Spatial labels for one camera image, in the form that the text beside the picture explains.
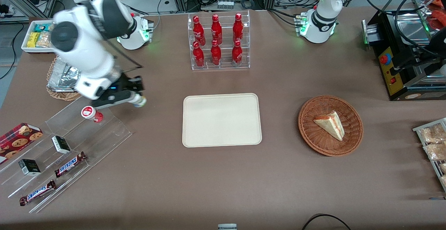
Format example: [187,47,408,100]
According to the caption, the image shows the cream plastic tray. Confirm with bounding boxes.
[182,93,262,148]

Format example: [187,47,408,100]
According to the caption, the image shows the wrapped triangle sandwich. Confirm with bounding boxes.
[313,110,345,141]

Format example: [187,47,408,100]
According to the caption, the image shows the red cola bottle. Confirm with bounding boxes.
[193,41,205,68]
[193,15,206,46]
[232,40,243,65]
[233,13,244,43]
[210,40,222,66]
[211,14,223,45]

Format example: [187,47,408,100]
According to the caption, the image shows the light wicker basket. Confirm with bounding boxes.
[46,56,83,101]

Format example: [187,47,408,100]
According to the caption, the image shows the Snickers chocolate bar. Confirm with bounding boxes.
[19,180,57,206]
[54,152,87,178]

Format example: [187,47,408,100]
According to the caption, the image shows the clear acrylic stepped stand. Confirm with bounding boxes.
[0,98,133,214]

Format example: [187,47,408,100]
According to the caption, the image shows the grey wire rack tray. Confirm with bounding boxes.
[413,118,446,192]

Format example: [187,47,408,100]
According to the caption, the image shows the black cable loop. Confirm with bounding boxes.
[301,214,352,230]

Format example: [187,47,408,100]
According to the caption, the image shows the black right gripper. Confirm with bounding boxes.
[105,72,144,99]

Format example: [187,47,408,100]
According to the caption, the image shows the small black box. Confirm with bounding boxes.
[18,159,41,176]
[52,136,71,154]

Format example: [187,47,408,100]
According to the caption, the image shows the silver foil packet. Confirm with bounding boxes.
[48,56,82,92]

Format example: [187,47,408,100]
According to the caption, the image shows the clear acrylic bottle rack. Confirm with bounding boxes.
[187,10,251,71]

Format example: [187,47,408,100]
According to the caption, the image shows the black machine with yellow panel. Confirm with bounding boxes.
[362,0,446,101]

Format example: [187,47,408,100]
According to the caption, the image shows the red cookie box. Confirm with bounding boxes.
[0,123,44,164]

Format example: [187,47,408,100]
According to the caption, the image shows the clear cracker packet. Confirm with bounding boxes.
[37,31,53,48]

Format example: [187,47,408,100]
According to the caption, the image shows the yellow snack packet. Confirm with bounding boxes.
[28,32,41,48]

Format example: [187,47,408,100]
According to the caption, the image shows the clear bag of crackers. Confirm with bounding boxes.
[423,142,446,161]
[420,124,446,143]

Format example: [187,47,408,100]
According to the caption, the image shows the white plastic bin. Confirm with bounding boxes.
[22,20,60,54]

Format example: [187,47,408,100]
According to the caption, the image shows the round brown wicker basket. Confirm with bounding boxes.
[298,95,364,157]

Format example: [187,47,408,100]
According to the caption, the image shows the red gum bottle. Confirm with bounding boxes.
[81,106,103,123]

